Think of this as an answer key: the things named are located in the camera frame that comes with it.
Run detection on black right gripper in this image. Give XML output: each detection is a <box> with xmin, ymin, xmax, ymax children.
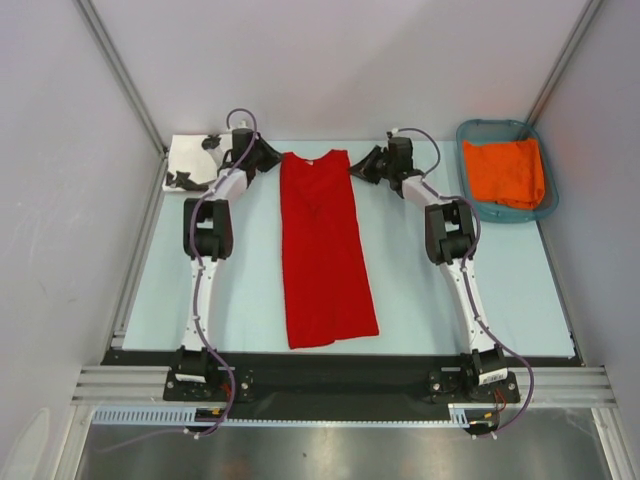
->
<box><xmin>350</xmin><ymin>146</ymin><xmax>397</xmax><ymax>185</ymax></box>

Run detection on red t shirt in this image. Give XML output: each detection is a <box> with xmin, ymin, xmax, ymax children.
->
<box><xmin>280</xmin><ymin>150</ymin><xmax>379</xmax><ymax>349</ymax></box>

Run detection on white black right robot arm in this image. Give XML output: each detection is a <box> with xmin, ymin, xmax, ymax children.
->
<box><xmin>349</xmin><ymin>132</ymin><xmax>509</xmax><ymax>401</ymax></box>

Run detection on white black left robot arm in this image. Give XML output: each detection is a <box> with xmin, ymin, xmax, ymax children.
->
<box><xmin>163</xmin><ymin>126</ymin><xmax>282</xmax><ymax>401</ymax></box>

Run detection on white folded printed t shirt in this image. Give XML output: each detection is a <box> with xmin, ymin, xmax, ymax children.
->
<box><xmin>162</xmin><ymin>132</ymin><xmax>232</xmax><ymax>193</ymax></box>

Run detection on teal plastic basket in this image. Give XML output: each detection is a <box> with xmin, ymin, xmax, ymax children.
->
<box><xmin>456</xmin><ymin>119</ymin><xmax>559</xmax><ymax>224</ymax></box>

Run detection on orange t shirt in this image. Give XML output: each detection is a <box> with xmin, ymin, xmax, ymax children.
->
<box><xmin>462</xmin><ymin>138</ymin><xmax>546</xmax><ymax>210</ymax></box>

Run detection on aluminium frame post left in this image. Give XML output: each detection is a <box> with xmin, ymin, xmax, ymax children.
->
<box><xmin>73</xmin><ymin>0</ymin><xmax>167</xmax><ymax>157</ymax></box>

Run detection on aluminium frame post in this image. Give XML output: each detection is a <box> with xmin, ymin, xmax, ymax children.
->
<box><xmin>525</xmin><ymin>0</ymin><xmax>607</xmax><ymax>127</ymax></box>
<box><xmin>73</xmin><ymin>0</ymin><xmax>167</xmax><ymax>157</ymax></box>

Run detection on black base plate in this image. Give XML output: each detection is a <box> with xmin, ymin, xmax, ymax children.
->
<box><xmin>101</xmin><ymin>349</ymin><xmax>581</xmax><ymax>423</ymax></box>

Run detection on white slotted cable duct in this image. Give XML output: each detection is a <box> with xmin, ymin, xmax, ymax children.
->
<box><xmin>92</xmin><ymin>406</ymin><xmax>497</xmax><ymax>428</ymax></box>

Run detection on aluminium frame post right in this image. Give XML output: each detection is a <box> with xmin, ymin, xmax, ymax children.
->
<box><xmin>525</xmin><ymin>0</ymin><xmax>607</xmax><ymax>127</ymax></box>

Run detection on aluminium front rail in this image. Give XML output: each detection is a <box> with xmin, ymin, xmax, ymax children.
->
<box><xmin>71</xmin><ymin>366</ymin><xmax>617</xmax><ymax>408</ymax></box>

